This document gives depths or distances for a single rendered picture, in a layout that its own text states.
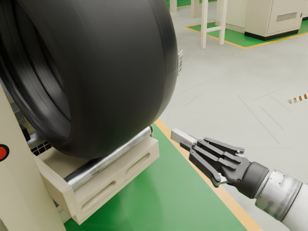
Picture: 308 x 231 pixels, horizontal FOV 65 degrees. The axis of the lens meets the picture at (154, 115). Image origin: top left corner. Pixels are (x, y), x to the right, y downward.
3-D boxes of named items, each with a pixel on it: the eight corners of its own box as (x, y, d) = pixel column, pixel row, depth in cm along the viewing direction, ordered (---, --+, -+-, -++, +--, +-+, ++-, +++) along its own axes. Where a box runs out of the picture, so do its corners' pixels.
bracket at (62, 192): (72, 218, 64) (62, 193, 59) (9, 156, 87) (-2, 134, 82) (82, 209, 66) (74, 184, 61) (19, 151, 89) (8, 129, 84)
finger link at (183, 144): (198, 153, 59) (191, 160, 57) (181, 143, 61) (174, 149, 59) (200, 149, 58) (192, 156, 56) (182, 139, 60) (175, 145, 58)
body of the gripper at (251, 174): (275, 162, 51) (235, 140, 56) (260, 187, 46) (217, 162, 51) (264, 184, 56) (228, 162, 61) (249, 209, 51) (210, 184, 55)
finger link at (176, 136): (194, 150, 60) (192, 152, 60) (172, 137, 64) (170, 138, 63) (195, 141, 58) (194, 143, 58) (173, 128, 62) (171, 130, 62)
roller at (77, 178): (69, 198, 66) (65, 187, 64) (60, 189, 69) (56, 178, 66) (153, 134, 88) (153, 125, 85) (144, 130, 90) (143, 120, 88)
